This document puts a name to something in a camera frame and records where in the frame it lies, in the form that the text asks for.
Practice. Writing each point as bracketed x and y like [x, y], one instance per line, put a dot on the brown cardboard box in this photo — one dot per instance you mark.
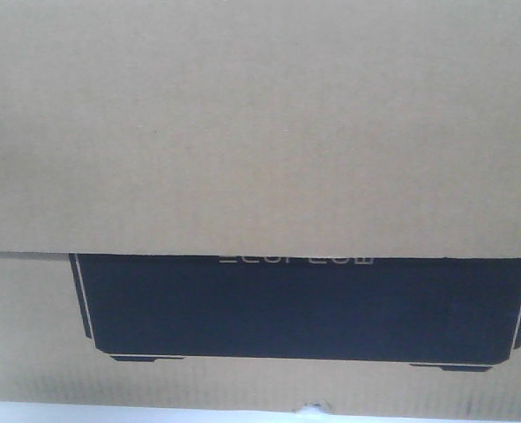
[270, 128]

